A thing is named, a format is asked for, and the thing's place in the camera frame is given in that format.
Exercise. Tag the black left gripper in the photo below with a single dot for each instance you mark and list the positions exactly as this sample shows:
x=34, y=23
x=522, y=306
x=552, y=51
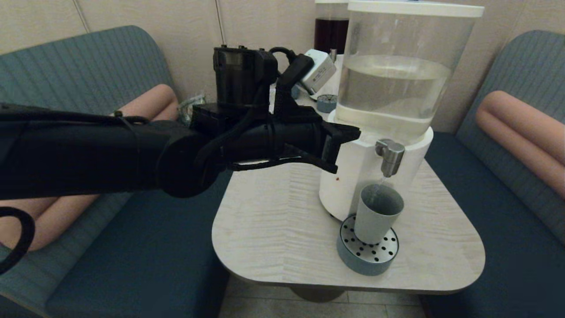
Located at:
x=300, y=137

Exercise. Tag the metal water dispenser tap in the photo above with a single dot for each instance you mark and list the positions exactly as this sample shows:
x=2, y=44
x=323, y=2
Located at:
x=392, y=154

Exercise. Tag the grey-blue plastic cup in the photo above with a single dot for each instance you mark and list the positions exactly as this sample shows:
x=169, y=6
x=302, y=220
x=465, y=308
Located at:
x=377, y=216

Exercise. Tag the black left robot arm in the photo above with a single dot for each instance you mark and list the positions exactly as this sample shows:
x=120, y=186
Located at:
x=88, y=150

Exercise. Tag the small round blue drip tray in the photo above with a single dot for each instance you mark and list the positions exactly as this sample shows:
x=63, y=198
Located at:
x=326, y=105

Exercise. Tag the clear water dispenser white base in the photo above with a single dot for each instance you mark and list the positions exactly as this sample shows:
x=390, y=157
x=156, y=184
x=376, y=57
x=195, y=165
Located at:
x=397, y=110

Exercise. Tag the dark drink dispenser white base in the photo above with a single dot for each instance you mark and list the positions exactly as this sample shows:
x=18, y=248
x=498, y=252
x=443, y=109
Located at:
x=331, y=31

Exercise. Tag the round blue perforated drip tray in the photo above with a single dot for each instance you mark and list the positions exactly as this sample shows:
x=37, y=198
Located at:
x=384, y=260

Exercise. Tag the crumpled snack bag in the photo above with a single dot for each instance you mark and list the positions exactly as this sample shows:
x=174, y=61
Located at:
x=192, y=106

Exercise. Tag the white water dispenser lid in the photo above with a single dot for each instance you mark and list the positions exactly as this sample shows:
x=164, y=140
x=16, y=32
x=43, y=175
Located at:
x=415, y=9

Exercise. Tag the pink bolster cushion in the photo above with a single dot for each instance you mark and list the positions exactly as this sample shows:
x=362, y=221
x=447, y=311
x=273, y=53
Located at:
x=154, y=99
x=521, y=128

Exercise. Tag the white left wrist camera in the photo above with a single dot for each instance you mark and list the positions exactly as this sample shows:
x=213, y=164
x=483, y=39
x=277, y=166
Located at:
x=320, y=73

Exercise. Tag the table pedestal base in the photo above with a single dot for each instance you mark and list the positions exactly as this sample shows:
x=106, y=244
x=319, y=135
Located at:
x=315, y=293

